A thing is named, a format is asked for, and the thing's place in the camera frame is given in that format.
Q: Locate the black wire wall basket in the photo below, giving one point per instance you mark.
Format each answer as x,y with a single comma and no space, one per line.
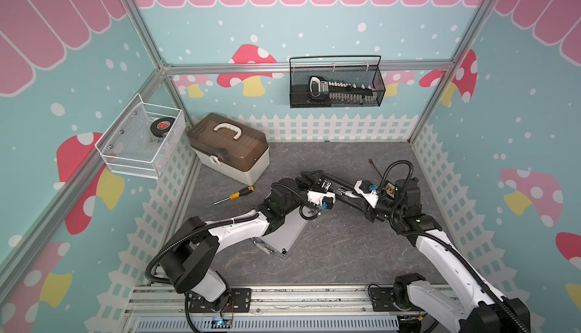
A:
336,81

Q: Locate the white wire wall basket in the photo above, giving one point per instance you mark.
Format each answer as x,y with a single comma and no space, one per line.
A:
128,147

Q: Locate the socket bit set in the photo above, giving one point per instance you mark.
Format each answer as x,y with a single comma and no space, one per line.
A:
321,89

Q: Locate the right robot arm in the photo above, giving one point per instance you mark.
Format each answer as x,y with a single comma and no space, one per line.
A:
449,260

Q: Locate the yellow handled screwdriver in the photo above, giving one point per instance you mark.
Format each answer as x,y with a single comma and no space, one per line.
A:
241,193

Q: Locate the silver poker set case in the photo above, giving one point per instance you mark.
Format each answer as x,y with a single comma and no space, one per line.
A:
282,241

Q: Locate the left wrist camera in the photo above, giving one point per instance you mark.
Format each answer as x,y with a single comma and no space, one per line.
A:
325,200

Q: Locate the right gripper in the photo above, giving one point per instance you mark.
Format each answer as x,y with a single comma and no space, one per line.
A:
369,214

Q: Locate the black poker set case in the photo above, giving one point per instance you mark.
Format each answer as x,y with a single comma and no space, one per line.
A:
339,187

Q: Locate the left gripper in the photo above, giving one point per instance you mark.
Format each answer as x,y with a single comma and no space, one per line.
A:
309,185

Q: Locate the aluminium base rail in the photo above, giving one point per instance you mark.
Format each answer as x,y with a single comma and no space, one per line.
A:
306,308

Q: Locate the black tape roll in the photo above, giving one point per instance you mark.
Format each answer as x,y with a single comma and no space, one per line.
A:
161,127

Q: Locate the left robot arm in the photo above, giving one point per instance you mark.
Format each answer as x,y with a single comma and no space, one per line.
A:
184,261

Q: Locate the brown lid white toolbox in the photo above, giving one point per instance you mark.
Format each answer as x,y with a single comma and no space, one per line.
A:
230,148

